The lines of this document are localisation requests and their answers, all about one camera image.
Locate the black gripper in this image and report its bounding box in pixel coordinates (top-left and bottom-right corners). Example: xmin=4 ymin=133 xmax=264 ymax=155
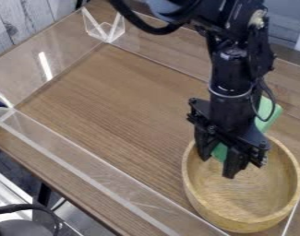
xmin=188 ymin=84 xmax=269 ymax=179

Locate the clear acrylic corner bracket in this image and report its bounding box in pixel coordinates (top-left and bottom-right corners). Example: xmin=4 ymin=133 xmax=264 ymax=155
xmin=82 ymin=7 xmax=125 ymax=43

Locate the green rectangular block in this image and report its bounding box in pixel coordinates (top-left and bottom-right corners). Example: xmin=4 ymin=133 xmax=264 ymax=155
xmin=212 ymin=96 xmax=283 ymax=162

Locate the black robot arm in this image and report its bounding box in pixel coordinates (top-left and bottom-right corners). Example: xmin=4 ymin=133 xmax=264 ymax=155
xmin=109 ymin=0 xmax=276 ymax=179

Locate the clear acrylic front wall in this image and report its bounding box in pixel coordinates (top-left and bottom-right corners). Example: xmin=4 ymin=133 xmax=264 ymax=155
xmin=0 ymin=90 xmax=229 ymax=236

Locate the brown wooden bowl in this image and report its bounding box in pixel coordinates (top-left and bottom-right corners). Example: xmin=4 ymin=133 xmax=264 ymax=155
xmin=182 ymin=137 xmax=300 ymax=233

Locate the black table leg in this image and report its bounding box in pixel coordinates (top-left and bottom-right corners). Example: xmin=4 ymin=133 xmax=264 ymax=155
xmin=38 ymin=183 xmax=53 ymax=207

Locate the black cable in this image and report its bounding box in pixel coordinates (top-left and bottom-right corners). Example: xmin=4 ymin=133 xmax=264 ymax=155
xmin=0 ymin=202 xmax=61 ymax=236

